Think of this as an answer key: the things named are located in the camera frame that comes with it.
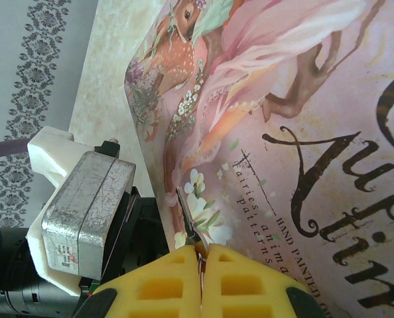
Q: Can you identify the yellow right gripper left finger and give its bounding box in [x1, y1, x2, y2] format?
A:
[74, 245, 203, 318]

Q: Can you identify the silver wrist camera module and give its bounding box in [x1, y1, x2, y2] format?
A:
[27, 127, 137, 297]

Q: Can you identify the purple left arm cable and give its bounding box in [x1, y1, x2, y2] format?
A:
[0, 139, 31, 160]

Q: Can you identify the pink illustrated tin box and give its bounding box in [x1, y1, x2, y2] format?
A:
[123, 0, 394, 318]

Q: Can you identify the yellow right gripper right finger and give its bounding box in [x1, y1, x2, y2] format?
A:
[202, 244, 321, 318]

